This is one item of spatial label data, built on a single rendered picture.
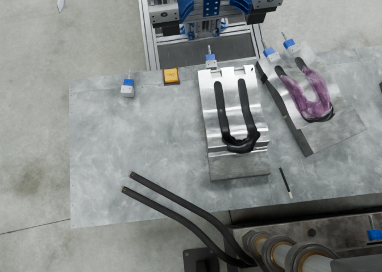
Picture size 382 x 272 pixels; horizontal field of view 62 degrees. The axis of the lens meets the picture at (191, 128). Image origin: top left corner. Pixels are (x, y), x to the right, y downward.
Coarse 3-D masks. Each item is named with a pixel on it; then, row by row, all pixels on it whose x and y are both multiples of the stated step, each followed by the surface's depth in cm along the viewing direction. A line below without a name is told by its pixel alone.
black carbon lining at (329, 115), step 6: (294, 60) 152; (300, 60) 152; (276, 66) 151; (300, 66) 151; (306, 66) 150; (276, 72) 150; (282, 72) 150; (330, 114) 143; (306, 120) 142; (312, 120) 142; (318, 120) 142; (324, 120) 142
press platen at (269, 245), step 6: (270, 240) 90; (276, 240) 89; (282, 240) 89; (288, 240) 89; (264, 246) 90; (270, 246) 89; (276, 246) 88; (264, 252) 89; (270, 252) 88; (264, 258) 89; (270, 258) 88; (270, 264) 88; (276, 264) 87; (270, 270) 89; (276, 270) 87; (282, 270) 87
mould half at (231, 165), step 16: (208, 80) 146; (224, 80) 146; (208, 96) 144; (224, 96) 144; (256, 96) 144; (208, 112) 142; (240, 112) 141; (256, 112) 141; (208, 128) 136; (240, 128) 135; (208, 144) 133; (224, 144) 133; (256, 144) 136; (208, 160) 142; (224, 160) 139; (240, 160) 139; (256, 160) 139; (224, 176) 137; (240, 176) 137
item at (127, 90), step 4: (128, 76) 153; (124, 80) 152; (128, 80) 152; (132, 80) 152; (124, 84) 151; (128, 84) 151; (132, 84) 152; (124, 88) 149; (128, 88) 149; (132, 88) 151; (124, 92) 149; (128, 92) 149; (132, 92) 151; (124, 96) 153; (128, 96) 153; (132, 96) 153
